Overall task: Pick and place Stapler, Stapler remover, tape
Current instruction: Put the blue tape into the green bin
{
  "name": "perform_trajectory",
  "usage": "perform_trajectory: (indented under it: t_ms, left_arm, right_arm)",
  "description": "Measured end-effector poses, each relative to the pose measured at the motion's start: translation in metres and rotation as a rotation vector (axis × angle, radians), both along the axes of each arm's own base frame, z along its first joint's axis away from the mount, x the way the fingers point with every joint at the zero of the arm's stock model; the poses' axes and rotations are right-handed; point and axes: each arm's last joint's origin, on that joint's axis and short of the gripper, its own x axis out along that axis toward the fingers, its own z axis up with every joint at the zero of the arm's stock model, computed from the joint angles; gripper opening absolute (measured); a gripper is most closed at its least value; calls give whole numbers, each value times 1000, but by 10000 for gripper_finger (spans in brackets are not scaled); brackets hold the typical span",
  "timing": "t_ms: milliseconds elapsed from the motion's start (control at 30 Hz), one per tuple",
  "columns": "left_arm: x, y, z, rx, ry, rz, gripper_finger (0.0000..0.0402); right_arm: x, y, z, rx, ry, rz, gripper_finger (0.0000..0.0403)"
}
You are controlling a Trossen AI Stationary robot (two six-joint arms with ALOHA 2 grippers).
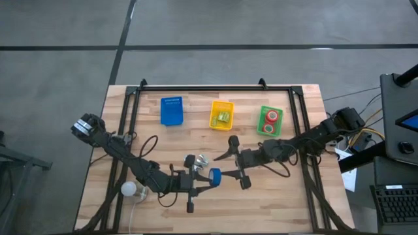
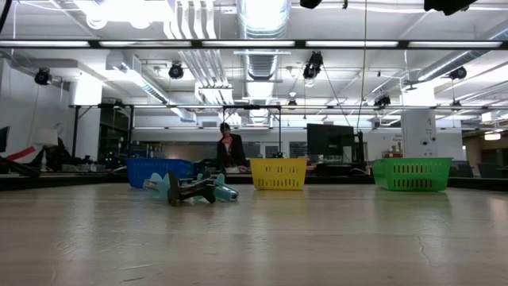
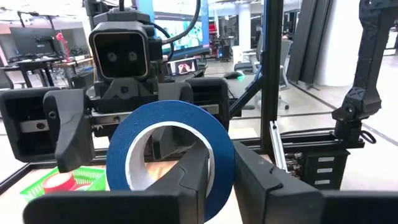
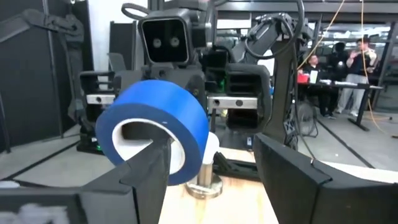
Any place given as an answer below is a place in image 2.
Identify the person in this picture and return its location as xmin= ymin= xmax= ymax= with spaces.
xmin=216 ymin=122 xmax=252 ymax=174

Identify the yellow plastic basket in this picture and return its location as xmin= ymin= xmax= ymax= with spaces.
xmin=248 ymin=157 xmax=310 ymax=191

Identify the large black monitor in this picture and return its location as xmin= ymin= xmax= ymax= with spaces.
xmin=306 ymin=122 xmax=356 ymax=164

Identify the blue plastic basket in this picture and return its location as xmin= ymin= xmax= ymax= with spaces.
xmin=125 ymin=157 xmax=194 ymax=189

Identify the green plastic basket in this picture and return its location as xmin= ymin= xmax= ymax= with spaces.
xmin=371 ymin=157 xmax=453 ymax=192

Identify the white column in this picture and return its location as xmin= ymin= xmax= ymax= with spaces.
xmin=400 ymin=109 xmax=439 ymax=159

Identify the silver air duct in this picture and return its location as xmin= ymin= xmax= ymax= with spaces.
xmin=237 ymin=0 xmax=291 ymax=83

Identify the thin hanging cable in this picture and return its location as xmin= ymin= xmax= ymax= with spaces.
xmin=355 ymin=0 xmax=368 ymax=133

